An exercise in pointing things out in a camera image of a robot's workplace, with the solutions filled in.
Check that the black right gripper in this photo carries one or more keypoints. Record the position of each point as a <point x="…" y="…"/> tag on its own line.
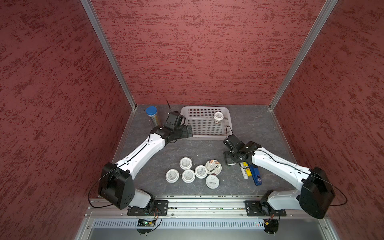
<point x="228" y="159"/>

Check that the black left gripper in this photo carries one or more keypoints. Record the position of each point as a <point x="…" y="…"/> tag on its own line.
<point x="184" y="134"/>

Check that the brown chocolate yogurt cup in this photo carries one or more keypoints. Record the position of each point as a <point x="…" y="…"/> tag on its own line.
<point x="214" y="167"/>

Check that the white yogurt cup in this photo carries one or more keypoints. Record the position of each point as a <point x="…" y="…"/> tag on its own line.
<point x="218" y="117"/>
<point x="201" y="172"/>
<point x="172" y="176"/>
<point x="212" y="181"/>
<point x="186" y="163"/>
<point x="188" y="176"/>

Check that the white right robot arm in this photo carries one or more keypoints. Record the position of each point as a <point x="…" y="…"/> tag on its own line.
<point x="313" y="192"/>

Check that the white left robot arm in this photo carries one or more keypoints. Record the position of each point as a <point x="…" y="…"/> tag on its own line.
<point x="116" y="184"/>

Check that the white perforated plastic basket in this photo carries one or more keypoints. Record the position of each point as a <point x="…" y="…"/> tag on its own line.
<point x="202" y="121"/>

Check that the white yogurt cup front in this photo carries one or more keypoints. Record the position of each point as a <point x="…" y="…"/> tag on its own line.
<point x="212" y="181"/>

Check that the white glue stick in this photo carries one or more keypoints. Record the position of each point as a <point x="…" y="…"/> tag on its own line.
<point x="244" y="172"/>

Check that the yellow glue stick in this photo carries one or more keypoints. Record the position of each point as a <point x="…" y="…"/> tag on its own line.
<point x="247" y="169"/>

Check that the blue-lidded clear tube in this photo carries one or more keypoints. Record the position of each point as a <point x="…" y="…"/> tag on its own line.
<point x="152" y="113"/>

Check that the right black connector board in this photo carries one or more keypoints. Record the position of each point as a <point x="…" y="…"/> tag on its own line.
<point x="271" y="226"/>

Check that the left green circuit board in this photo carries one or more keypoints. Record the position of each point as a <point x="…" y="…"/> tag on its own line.
<point x="146" y="223"/>

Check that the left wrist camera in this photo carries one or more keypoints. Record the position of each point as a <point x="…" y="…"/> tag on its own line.
<point x="174" y="121"/>

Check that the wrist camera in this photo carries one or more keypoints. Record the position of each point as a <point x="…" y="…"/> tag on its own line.
<point x="174" y="121"/>
<point x="234" y="142"/>

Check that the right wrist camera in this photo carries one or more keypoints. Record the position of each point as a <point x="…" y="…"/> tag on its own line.
<point x="234" y="142"/>

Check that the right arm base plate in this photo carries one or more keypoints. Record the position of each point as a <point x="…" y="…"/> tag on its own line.
<point x="255" y="208"/>

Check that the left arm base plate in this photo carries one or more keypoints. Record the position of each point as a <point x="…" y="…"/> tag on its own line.
<point x="155" y="208"/>

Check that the aluminium front rail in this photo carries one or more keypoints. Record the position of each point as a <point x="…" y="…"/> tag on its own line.
<point x="217" y="207"/>

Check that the left aluminium corner post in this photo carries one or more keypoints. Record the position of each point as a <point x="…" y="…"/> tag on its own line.
<point x="96" y="24"/>

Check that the aluminium corner post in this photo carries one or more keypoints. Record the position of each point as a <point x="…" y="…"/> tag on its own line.
<point x="316" y="28"/>
<point x="96" y="24"/>

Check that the right aluminium corner post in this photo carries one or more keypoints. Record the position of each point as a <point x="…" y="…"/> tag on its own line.
<point x="316" y="28"/>

